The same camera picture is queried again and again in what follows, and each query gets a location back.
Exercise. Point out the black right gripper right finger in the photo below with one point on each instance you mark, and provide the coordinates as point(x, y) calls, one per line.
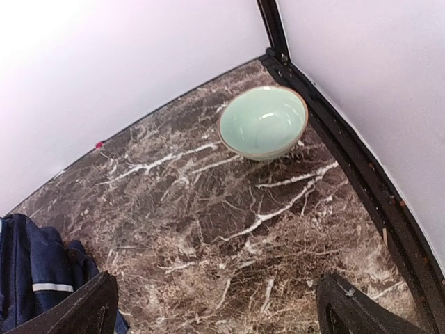
point(343, 308)

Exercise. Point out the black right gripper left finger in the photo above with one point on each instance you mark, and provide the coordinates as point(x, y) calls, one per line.
point(91, 309)

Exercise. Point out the green ceramic bowl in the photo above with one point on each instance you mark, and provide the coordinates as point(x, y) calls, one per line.
point(263, 123)

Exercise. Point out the black side frame rail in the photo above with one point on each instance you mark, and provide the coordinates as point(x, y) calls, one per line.
point(386, 207)

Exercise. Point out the black frame post right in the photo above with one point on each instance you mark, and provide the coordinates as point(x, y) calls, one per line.
point(274, 28)

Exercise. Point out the navy blue student backpack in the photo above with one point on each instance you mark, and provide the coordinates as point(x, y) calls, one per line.
point(39, 271)

